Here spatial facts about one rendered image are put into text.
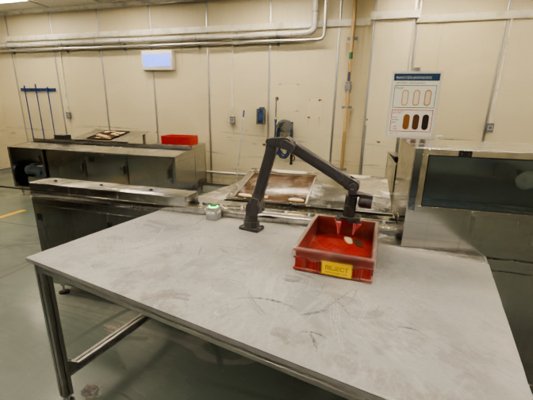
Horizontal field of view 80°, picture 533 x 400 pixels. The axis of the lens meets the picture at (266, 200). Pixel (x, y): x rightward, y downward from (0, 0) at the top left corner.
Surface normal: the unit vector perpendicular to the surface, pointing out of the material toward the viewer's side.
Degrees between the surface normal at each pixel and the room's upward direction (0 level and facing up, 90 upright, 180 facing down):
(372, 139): 90
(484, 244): 90
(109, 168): 90
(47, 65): 90
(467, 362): 0
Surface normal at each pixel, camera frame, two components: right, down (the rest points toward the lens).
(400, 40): -0.27, 0.26
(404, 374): 0.02, -0.96
